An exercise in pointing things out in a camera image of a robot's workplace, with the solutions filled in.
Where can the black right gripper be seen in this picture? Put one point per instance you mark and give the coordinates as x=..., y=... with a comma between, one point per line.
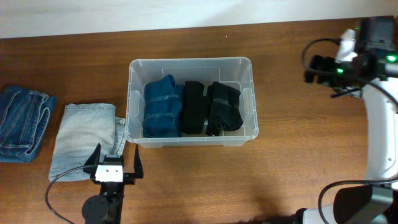
x=328, y=64

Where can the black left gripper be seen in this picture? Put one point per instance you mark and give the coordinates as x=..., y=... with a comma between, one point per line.
x=130, y=178

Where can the teal blue garment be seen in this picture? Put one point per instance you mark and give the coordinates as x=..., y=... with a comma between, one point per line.
x=164, y=101

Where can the dark grey garment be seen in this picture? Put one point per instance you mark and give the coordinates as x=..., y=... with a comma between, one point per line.
x=223, y=112

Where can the black garment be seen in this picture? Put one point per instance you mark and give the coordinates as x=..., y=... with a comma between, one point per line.
x=192, y=116

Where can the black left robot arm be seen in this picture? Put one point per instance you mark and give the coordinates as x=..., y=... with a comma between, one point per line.
x=106, y=207

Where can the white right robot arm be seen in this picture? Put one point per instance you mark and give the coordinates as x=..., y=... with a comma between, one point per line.
x=365, y=67

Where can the light blue folded jeans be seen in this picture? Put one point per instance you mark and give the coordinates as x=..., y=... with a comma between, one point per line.
x=83, y=127

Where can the clear plastic storage bin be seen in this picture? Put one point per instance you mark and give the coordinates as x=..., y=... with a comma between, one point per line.
x=232, y=71

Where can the dark blue folded jeans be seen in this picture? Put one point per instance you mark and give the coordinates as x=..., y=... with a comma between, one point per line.
x=25, y=115

